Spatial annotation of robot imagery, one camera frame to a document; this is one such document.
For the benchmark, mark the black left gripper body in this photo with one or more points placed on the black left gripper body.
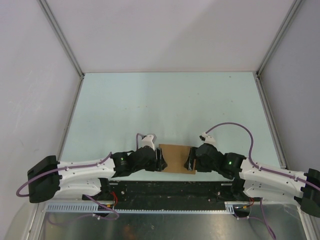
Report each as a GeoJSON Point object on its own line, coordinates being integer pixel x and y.
{"type": "Point", "coordinates": [150, 166]}

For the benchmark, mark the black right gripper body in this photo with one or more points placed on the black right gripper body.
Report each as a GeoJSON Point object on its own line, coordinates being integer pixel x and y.
{"type": "Point", "coordinates": [201, 167]}

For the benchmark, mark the brown cardboard box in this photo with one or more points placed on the brown cardboard box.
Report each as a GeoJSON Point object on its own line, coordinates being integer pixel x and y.
{"type": "Point", "coordinates": [175, 157]}

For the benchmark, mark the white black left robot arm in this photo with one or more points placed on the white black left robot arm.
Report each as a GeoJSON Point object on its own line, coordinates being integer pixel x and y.
{"type": "Point", "coordinates": [51, 178]}

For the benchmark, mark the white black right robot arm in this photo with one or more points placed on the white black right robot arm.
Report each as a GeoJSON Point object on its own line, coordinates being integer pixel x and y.
{"type": "Point", "coordinates": [254, 180]}

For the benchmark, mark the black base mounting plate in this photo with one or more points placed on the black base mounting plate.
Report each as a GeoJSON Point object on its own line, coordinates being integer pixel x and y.
{"type": "Point", "coordinates": [124, 191]}

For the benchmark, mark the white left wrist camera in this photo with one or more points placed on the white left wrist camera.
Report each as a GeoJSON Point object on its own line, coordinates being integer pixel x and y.
{"type": "Point", "coordinates": [149, 141]}

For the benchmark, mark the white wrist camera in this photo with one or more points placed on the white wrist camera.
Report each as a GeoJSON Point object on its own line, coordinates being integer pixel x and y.
{"type": "Point", "coordinates": [149, 141]}
{"type": "Point", "coordinates": [207, 139]}

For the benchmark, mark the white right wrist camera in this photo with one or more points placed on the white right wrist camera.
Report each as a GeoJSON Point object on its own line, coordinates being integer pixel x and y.
{"type": "Point", "coordinates": [207, 139]}

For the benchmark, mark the grey slotted cable duct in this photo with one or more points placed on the grey slotted cable duct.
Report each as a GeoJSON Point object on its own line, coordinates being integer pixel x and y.
{"type": "Point", "coordinates": [90, 207]}

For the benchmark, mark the right aluminium frame post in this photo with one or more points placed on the right aluminium frame post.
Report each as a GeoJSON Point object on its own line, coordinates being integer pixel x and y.
{"type": "Point", "coordinates": [280, 34]}

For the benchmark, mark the aluminium frame post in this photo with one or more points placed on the aluminium frame post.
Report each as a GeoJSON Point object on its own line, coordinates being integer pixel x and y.
{"type": "Point", "coordinates": [280, 34]}
{"type": "Point", "coordinates": [48, 13]}

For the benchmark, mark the left aluminium frame post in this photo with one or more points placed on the left aluminium frame post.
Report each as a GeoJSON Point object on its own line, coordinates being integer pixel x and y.
{"type": "Point", "coordinates": [48, 13]}

